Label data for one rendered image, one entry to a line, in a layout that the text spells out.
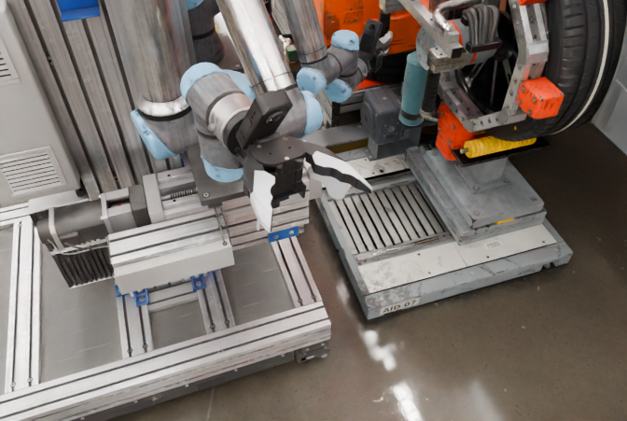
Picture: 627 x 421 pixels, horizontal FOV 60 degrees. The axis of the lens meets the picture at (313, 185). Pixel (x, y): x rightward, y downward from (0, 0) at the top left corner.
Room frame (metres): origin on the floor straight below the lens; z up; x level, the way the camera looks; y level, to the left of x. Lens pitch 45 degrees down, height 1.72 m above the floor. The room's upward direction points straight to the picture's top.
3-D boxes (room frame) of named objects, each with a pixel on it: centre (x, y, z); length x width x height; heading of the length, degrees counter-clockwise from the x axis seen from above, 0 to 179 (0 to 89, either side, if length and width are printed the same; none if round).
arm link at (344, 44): (1.30, -0.08, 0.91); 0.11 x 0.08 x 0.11; 145
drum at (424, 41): (1.47, -0.43, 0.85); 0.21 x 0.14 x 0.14; 107
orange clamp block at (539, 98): (1.19, -0.60, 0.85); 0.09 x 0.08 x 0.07; 17
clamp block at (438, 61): (1.27, -0.35, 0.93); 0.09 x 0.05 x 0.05; 107
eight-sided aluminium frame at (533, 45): (1.49, -0.50, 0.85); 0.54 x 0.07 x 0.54; 17
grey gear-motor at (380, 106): (1.84, -0.42, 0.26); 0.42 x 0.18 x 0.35; 107
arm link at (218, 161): (0.70, 0.14, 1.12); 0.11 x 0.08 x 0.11; 123
